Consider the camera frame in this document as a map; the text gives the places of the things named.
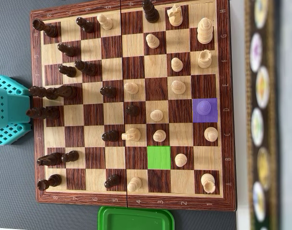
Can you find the dark wooden rook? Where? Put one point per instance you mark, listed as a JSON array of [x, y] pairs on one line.
[[46, 28], [50, 182]]

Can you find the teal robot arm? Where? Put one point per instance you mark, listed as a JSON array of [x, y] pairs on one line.
[[14, 107]]

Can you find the light wooden queen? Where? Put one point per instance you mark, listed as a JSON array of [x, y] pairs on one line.
[[203, 109]]

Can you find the dark ornate medallion box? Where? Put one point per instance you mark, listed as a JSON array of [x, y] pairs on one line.
[[261, 86]]

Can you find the light wooden pawn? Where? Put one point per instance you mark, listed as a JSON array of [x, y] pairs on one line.
[[181, 160], [134, 184], [156, 115], [105, 21], [159, 135], [176, 64], [131, 88], [152, 40]]

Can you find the light wooden knight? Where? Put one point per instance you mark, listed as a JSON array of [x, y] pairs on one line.
[[174, 15], [131, 134]]

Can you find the light wooden rook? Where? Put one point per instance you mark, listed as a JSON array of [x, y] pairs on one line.
[[204, 58], [209, 183]]

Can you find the dark wooden queen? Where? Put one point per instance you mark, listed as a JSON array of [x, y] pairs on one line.
[[43, 113]]

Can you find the wooden folding chess board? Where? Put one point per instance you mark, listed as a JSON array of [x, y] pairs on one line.
[[93, 158]]

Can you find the dark wooden king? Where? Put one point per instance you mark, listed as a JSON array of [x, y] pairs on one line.
[[40, 91]]

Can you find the dark wooden pawn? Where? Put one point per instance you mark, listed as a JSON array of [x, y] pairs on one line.
[[112, 181], [67, 49], [67, 70], [108, 91], [110, 136], [70, 157], [132, 111], [85, 24]]

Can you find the green plastic tray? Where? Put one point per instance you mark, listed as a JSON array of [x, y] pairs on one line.
[[136, 220]]

